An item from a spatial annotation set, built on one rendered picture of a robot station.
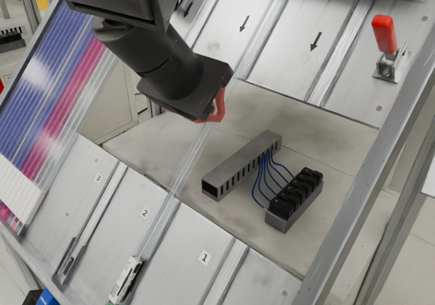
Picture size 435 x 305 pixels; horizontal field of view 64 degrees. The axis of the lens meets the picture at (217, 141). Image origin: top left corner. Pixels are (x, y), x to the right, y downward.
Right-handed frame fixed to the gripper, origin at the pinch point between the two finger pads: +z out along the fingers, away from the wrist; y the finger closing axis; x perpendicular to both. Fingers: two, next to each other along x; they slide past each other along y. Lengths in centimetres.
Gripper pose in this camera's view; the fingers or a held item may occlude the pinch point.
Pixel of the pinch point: (214, 112)
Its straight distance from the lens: 45.7
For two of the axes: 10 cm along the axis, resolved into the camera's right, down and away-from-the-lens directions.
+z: 4.1, 3.6, 8.4
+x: -5.0, 8.6, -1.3
